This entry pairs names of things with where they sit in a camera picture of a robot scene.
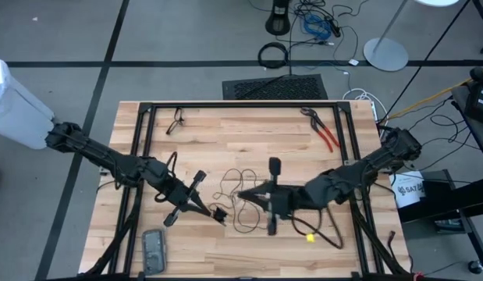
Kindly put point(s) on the black caster wheel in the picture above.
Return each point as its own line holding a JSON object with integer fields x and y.
{"x": 475, "y": 267}

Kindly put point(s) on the white lamp base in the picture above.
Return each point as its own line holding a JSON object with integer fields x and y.
{"x": 385, "y": 54}

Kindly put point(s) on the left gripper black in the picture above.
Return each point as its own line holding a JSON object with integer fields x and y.
{"x": 183, "y": 199}

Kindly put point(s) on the black eyeglasses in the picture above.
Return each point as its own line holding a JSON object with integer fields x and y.
{"x": 176, "y": 123}

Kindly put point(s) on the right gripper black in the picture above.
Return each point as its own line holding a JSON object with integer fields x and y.
{"x": 282, "y": 199}

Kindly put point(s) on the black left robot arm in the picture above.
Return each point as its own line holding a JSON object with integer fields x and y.
{"x": 100, "y": 156}

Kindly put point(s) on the black floor vent mat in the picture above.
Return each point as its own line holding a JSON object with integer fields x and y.
{"x": 276, "y": 87}

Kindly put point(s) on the thin black slanted pole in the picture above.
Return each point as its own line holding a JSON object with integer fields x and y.
{"x": 428, "y": 57}

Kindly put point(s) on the white trash bin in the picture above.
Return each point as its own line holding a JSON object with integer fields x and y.
{"x": 15, "y": 105}

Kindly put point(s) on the grey rectangular pouch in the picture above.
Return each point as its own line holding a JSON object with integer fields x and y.
{"x": 153, "y": 251}

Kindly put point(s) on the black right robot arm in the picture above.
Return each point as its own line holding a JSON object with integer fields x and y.
{"x": 362, "y": 168}

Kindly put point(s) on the white power adapter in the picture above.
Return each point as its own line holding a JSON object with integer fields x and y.
{"x": 354, "y": 62}

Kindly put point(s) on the black side cart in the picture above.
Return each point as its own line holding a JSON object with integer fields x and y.
{"x": 473, "y": 117}

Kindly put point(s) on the black power strip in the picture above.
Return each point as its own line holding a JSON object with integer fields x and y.
{"x": 332, "y": 26}

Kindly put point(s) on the black cylinder stand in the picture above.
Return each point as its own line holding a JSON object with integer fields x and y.
{"x": 278, "y": 21}

